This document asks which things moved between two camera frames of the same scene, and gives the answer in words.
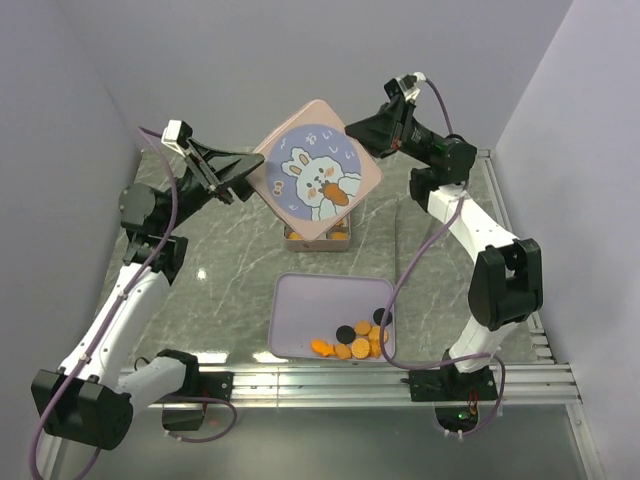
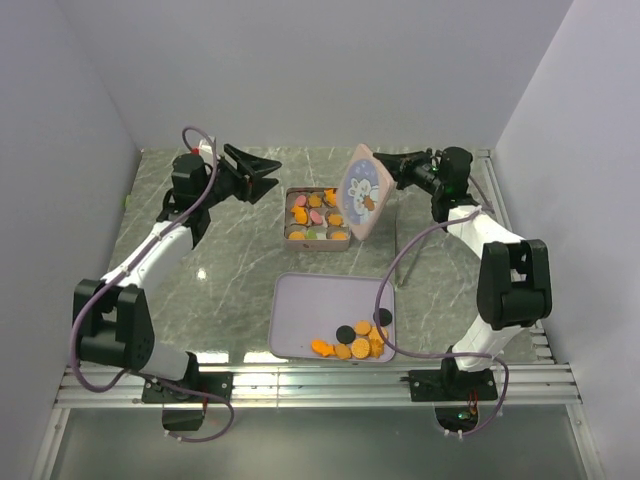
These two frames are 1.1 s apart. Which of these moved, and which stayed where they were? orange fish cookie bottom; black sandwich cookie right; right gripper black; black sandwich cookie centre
Moved: right gripper black
Stayed: black sandwich cookie right; black sandwich cookie centre; orange fish cookie bottom
